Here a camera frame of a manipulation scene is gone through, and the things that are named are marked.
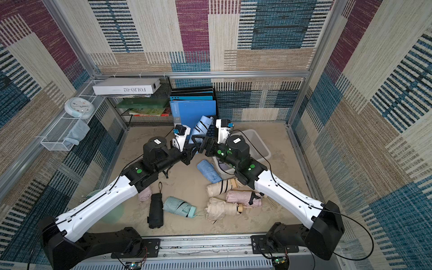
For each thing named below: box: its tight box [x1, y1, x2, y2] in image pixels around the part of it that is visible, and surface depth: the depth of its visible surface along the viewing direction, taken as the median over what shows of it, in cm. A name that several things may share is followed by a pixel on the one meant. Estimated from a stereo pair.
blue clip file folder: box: [169, 100, 217, 143], surface depth 93 cm
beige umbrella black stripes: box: [205, 178, 240, 198], surface depth 89 cm
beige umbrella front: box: [204, 196, 243, 224], surface depth 81 cm
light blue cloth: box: [64, 118, 91, 146], surface depth 70 cm
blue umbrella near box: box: [196, 159, 223, 184], surface depth 95 cm
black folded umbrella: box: [146, 181, 164, 229], surface depth 83 cm
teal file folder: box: [169, 95, 214, 101], surface depth 94 cm
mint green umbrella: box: [162, 196, 197, 219], surface depth 84 cm
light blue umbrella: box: [188, 115, 214, 144], surface depth 67 cm
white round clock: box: [64, 97, 96, 120], surface depth 76 cm
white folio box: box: [92, 77, 162, 96], surface depth 81 cm
